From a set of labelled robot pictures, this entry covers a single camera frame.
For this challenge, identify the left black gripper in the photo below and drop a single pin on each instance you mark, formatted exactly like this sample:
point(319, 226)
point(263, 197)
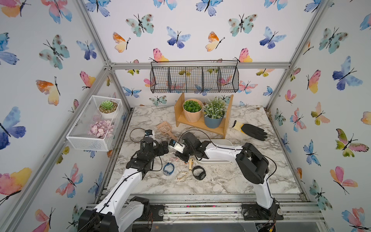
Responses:
point(161, 151)

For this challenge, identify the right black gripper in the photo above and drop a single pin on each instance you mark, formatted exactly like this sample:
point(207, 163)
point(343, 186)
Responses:
point(179, 155)

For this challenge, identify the beige gold wrist watch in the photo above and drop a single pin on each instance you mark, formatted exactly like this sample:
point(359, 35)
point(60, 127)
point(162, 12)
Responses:
point(181, 175)

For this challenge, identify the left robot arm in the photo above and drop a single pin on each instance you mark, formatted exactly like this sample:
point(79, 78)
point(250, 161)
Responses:
point(115, 213)

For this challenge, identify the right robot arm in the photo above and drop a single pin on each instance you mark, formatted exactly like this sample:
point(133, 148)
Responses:
point(253, 165)

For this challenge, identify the white storage box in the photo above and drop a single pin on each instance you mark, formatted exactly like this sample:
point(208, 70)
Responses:
point(219, 153)

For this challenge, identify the wooden shelf stand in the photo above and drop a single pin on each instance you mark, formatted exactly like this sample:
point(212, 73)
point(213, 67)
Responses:
point(180, 117)

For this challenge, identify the pink pot green plant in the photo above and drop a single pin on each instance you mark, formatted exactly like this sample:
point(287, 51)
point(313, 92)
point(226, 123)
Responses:
point(192, 110)

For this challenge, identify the blue pot herb plant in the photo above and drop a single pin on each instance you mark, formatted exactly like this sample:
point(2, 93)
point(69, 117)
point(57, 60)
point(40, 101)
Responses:
point(214, 112)

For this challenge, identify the pink flower decoration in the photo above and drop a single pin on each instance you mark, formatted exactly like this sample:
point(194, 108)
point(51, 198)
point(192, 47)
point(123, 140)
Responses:
point(101, 129)

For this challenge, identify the succulent in white pot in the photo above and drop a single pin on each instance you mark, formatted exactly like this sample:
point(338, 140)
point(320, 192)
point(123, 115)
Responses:
point(108, 109)

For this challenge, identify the black work glove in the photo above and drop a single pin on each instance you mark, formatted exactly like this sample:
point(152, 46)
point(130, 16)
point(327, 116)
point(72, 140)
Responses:
point(250, 130)

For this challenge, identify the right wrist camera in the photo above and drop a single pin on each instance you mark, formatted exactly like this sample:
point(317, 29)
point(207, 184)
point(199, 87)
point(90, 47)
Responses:
point(177, 146)

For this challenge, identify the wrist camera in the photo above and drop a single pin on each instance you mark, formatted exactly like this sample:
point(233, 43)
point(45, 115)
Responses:
point(149, 134)
point(177, 146)

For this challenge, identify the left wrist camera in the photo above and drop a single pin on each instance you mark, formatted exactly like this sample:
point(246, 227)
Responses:
point(149, 134)

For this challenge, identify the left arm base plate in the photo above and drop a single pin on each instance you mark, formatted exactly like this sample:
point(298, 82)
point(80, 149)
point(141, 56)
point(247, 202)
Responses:
point(150, 212)

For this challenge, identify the white mesh wall shelf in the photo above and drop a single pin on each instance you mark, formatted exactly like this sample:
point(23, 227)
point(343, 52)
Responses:
point(78, 135)

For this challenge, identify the black wire basket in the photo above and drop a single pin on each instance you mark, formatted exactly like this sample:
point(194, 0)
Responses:
point(200, 77)

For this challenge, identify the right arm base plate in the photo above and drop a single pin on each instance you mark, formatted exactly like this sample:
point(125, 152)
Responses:
point(256, 212)

